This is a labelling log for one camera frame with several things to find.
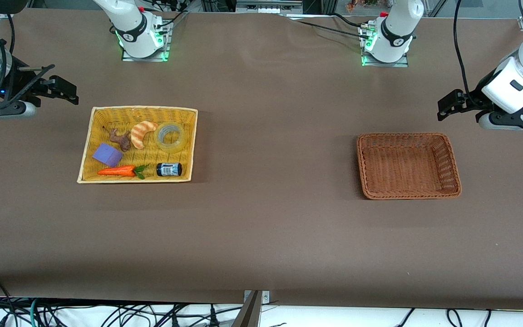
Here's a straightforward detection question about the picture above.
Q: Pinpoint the black frame profile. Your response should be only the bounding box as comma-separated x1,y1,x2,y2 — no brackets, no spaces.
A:
302,0,338,14

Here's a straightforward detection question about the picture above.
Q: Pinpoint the small black bottle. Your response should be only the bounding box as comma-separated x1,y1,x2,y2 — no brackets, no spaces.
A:
156,162,183,178

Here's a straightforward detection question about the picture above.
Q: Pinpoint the brown wicker basket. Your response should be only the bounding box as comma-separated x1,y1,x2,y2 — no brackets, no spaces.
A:
356,132,463,200

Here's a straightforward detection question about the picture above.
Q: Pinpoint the yellow wicker basket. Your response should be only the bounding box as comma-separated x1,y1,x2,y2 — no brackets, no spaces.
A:
77,106,198,184

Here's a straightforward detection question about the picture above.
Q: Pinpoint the colourful background object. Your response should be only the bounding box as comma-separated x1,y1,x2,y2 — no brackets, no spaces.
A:
345,0,382,12

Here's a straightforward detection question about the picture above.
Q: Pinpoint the toy croissant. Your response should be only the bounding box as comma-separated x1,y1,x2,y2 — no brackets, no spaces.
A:
130,121,159,150

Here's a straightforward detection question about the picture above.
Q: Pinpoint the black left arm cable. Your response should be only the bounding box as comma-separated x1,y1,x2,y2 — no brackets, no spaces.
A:
453,0,476,110

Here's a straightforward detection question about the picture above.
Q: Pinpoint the black table cable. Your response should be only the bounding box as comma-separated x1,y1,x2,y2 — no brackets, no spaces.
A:
150,0,189,29
332,12,367,29
284,17,373,41

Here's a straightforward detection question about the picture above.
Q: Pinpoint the silver table edge bracket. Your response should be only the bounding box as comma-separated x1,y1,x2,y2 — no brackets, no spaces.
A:
243,290,271,304

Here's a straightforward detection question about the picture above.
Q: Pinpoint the brown toy animal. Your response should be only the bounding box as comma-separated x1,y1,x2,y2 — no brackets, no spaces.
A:
102,126,132,152

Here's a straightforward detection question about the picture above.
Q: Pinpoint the clear yellowish tape roll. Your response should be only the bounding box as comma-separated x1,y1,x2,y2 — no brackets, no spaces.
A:
154,121,187,154

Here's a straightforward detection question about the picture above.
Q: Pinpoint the orange toy carrot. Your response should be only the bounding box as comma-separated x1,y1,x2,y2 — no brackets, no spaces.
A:
97,164,150,180

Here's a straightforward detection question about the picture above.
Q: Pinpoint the silver background device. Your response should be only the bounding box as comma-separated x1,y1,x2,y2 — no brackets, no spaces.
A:
236,0,304,14

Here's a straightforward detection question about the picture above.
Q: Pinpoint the grey metal post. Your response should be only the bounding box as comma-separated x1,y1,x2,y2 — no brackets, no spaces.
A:
231,291,262,327

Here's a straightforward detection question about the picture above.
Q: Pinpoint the purple foam block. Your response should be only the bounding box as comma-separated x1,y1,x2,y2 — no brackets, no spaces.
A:
92,143,124,168

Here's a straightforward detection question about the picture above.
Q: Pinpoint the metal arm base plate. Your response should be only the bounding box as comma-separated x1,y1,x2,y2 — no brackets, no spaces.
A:
122,20,172,62
360,25,410,68

